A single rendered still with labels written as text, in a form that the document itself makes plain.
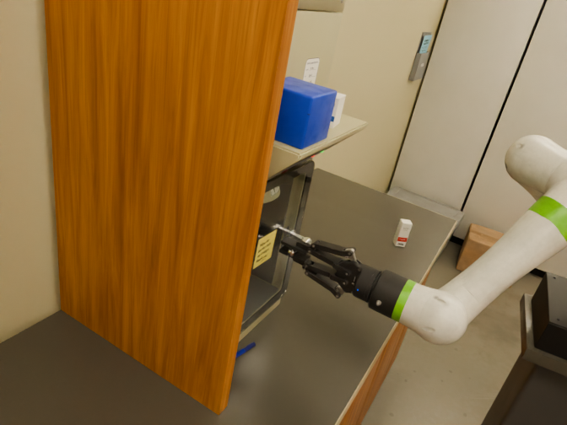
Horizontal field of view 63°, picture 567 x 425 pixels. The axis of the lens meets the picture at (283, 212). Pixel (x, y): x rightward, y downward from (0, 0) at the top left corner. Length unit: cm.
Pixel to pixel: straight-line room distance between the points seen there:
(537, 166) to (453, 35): 267
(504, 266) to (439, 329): 24
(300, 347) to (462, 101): 292
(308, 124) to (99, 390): 70
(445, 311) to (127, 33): 76
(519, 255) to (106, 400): 92
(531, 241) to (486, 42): 278
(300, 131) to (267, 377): 60
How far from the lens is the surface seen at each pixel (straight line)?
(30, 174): 111
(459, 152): 392
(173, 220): 87
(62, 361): 117
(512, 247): 114
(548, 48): 377
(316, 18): 95
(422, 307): 99
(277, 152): 79
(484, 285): 112
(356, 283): 102
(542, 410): 178
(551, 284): 170
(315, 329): 129
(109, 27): 88
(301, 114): 77
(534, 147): 127
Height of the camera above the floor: 177
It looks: 27 degrees down
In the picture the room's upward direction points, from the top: 11 degrees clockwise
